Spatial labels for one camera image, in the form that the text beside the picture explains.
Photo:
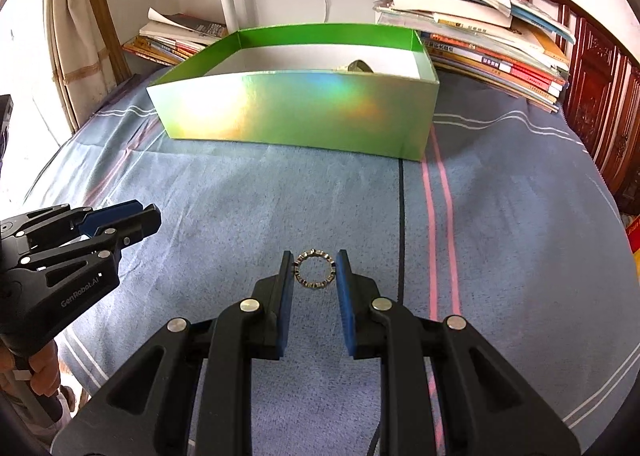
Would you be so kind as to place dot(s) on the brown wooden post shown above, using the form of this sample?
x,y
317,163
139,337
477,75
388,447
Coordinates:
x,y
102,0

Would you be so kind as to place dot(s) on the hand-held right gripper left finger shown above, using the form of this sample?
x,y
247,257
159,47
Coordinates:
x,y
286,306

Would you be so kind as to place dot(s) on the small stack of colourful books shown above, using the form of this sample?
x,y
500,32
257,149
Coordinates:
x,y
170,43

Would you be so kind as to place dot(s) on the large pile of books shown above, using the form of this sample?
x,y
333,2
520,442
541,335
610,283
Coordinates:
x,y
490,60

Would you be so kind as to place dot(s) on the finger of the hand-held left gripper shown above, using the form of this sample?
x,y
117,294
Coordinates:
x,y
110,216
132,228

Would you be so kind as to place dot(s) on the blue striped bedsheet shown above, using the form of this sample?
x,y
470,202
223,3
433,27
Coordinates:
x,y
500,236

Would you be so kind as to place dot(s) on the beige jewelry piece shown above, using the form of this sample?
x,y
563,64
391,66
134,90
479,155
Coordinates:
x,y
357,66

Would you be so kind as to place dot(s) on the red and yellow packet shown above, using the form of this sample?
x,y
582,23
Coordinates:
x,y
635,236

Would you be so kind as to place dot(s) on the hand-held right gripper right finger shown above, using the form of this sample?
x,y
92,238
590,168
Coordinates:
x,y
345,306

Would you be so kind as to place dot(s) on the person's left hand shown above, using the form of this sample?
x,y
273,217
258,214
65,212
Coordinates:
x,y
45,371

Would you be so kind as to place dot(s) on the green holographic cardboard box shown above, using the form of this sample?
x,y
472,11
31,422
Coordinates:
x,y
300,110

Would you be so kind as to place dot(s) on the beige curtain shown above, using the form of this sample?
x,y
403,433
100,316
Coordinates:
x,y
75,35

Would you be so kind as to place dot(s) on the carved wooden headboard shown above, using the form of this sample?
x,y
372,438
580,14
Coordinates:
x,y
595,85

